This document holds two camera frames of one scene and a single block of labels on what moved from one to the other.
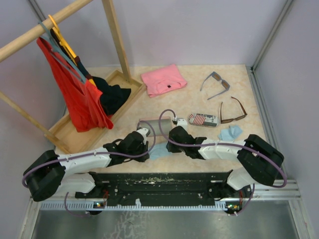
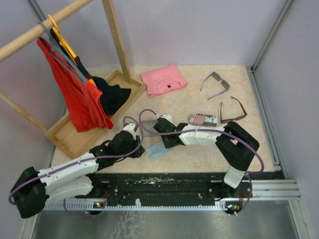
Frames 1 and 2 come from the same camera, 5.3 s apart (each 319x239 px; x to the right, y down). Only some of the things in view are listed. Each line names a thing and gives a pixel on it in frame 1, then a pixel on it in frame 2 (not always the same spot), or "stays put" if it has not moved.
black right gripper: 171,148 to 167,145
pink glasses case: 166,123 stays put
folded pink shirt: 163,80 stays put
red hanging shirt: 83,102 stays put
